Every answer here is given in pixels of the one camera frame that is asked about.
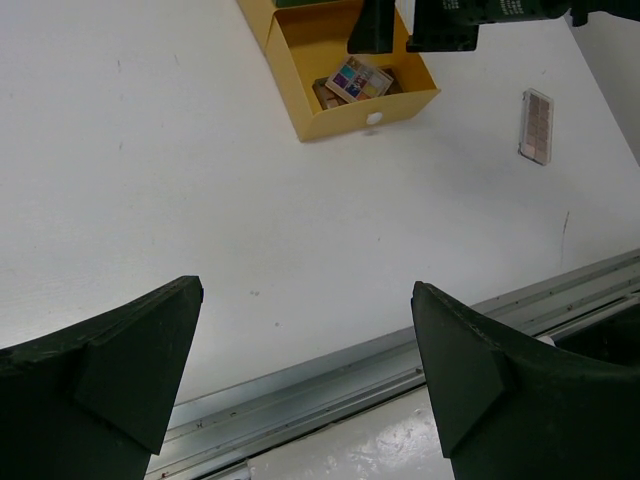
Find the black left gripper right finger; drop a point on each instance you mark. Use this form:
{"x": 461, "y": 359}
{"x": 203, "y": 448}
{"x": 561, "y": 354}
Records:
{"x": 509, "y": 406}

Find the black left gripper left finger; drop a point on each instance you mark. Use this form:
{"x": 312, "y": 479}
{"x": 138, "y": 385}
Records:
{"x": 94, "y": 400}

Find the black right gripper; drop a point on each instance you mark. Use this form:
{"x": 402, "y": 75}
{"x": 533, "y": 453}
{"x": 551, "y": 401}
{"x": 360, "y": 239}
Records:
{"x": 445, "y": 26}

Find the colourful square eyeshadow palette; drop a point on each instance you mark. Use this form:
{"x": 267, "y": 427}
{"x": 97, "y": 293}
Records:
{"x": 356, "y": 80}

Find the yellow bottom drawer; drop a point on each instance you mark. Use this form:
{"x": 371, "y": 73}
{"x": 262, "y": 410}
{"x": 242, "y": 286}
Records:
{"x": 326, "y": 90}

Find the brown eyeshadow palette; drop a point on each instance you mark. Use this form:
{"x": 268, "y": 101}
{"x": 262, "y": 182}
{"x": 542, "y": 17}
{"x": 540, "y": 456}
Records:
{"x": 536, "y": 127}

